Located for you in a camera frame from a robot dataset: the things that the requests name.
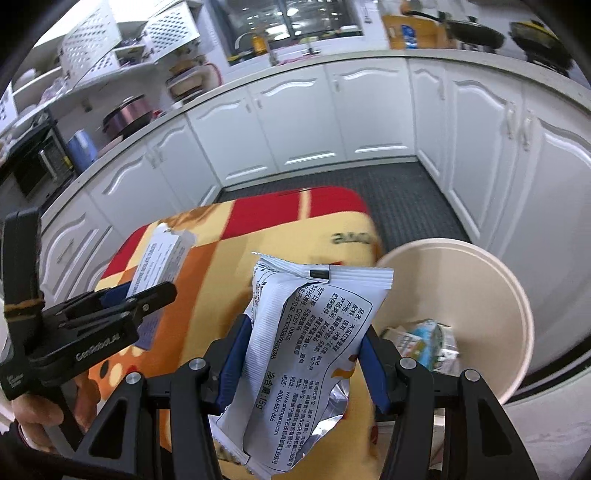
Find white plastic baskets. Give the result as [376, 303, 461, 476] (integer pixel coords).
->
[60, 7, 199, 88]

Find beige trash bin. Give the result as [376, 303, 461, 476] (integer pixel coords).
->
[375, 237, 535, 407]

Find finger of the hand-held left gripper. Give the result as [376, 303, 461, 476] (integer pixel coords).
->
[92, 282, 132, 309]
[58, 281, 178, 330]

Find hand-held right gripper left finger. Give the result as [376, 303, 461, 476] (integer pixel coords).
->
[76, 315, 252, 480]

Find pink electric cooker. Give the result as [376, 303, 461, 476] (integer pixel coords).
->
[102, 95, 154, 139]

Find person's dark clothing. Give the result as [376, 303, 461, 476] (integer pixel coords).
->
[0, 429, 70, 480]

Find white kitchen base cabinets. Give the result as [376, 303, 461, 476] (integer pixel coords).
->
[39, 51, 591, 305]

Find white paper box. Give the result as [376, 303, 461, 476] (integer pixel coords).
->
[126, 224, 197, 352]

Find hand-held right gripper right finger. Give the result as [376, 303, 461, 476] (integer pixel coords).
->
[358, 332, 541, 480]

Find black frying pan with lid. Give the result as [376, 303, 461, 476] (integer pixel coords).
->
[406, 9, 506, 49]

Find red yellow printed blanket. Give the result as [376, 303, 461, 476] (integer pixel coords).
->
[74, 186, 402, 480]

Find person's left hand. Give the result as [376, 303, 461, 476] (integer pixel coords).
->
[10, 393, 65, 440]

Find trash packets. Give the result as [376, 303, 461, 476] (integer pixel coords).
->
[383, 325, 426, 365]

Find white printed snack packet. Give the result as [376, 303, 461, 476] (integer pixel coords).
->
[210, 251, 394, 476]

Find kitchen window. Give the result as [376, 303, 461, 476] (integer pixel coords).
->
[210, 0, 389, 61]

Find yellow cooking pot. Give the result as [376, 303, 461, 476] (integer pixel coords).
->
[509, 19, 575, 70]

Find black oven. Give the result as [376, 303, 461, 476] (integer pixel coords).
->
[4, 122, 77, 199]

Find white blue wrapper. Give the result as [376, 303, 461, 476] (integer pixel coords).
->
[411, 319, 458, 352]

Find wooden cutting board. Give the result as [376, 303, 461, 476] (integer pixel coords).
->
[382, 15, 451, 51]

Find dark ribbed floor mat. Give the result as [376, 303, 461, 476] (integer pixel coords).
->
[212, 161, 472, 259]

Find blue cup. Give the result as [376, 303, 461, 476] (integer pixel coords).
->
[67, 130, 97, 174]

